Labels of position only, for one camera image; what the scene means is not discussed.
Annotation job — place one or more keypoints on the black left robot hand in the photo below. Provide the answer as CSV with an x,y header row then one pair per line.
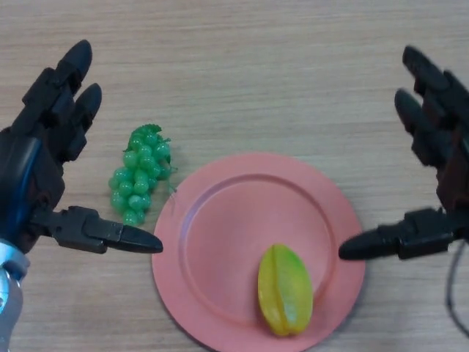
x,y
33,168

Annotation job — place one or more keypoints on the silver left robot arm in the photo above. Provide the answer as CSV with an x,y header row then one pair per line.
x,y
9,300

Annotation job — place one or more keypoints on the yellow starfruit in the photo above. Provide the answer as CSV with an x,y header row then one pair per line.
x,y
282,293

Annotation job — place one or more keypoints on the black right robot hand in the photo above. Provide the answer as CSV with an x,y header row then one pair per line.
x,y
454,154

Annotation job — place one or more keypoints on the green grape bunch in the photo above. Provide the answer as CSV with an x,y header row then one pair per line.
x,y
135,179

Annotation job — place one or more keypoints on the pink round plate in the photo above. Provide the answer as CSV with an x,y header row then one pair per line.
x,y
238,227

